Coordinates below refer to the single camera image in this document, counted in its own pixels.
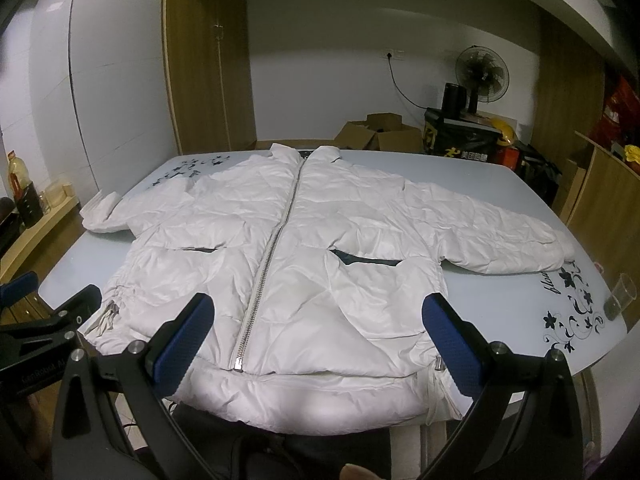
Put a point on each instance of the wooden side cabinet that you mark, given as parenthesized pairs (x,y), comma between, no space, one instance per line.
(41,247)

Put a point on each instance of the brown wooden door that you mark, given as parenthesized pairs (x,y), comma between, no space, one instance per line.
(207,70)

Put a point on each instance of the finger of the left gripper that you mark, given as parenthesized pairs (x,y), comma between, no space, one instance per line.
(75,304)
(19,288)

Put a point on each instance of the open cardboard box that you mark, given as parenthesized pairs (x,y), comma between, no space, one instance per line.
(381,132)

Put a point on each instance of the black printed storage box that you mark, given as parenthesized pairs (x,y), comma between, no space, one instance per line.
(457,138)

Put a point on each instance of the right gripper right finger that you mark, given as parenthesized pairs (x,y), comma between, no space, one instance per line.
(524,421)

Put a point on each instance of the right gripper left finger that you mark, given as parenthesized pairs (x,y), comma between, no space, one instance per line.
(111,420)

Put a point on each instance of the cooking oil bottle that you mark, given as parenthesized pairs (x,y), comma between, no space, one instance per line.
(25,195)

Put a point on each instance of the white puffer jacket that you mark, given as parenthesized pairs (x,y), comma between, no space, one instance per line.
(317,269)

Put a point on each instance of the yellow helmet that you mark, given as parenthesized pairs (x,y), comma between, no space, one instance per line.
(507,133)

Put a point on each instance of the black standing fan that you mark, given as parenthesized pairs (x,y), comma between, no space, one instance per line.
(484,74)

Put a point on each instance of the wooden shelf right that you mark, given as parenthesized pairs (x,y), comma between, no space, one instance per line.
(605,218)

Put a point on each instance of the clear plastic cup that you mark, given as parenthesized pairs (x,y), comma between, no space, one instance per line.
(623,294)

